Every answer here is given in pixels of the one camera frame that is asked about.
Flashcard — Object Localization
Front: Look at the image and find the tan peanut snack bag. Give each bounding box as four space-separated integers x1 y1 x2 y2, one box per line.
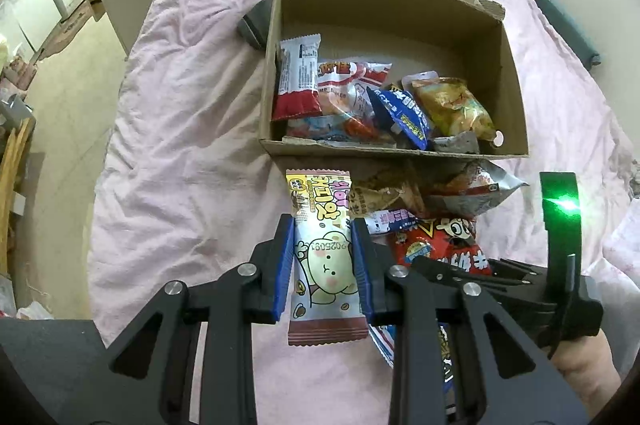
349 168 427 217

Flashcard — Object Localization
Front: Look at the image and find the bear cartoon snack bar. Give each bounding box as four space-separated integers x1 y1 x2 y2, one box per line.
285 169 368 347

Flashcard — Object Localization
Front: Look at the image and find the red cartoon snack bag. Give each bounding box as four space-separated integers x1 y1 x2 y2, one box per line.
386 216 492 275

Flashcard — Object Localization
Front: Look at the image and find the blue union jack snack bag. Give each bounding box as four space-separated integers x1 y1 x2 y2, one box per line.
369 322 456 414

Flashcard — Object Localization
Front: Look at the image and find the silver red snack bag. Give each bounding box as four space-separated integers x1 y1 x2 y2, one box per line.
422 159 528 218

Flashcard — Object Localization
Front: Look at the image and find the white red shrimp chip bag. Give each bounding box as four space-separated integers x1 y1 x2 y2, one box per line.
286 61 395 146

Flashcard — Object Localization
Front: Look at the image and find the red white chocolate bar pack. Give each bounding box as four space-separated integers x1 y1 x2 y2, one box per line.
271 34 322 122

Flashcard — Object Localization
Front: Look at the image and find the yellow chips bag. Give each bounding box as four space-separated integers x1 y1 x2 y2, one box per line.
401 70 497 141

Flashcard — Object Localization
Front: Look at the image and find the right hand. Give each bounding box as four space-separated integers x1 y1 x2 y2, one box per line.
551 330 622 417

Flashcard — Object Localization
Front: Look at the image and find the pink duvet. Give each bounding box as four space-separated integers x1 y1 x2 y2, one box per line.
88 0 639 374

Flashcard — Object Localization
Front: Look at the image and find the brown cardboard box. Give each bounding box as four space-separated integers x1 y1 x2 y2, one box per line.
258 0 528 159

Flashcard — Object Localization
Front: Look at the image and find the dark striped cloth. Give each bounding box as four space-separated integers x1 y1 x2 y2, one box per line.
236 0 273 51

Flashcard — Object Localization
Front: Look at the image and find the wooden drying rack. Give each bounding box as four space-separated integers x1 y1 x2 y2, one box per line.
0 117 35 277

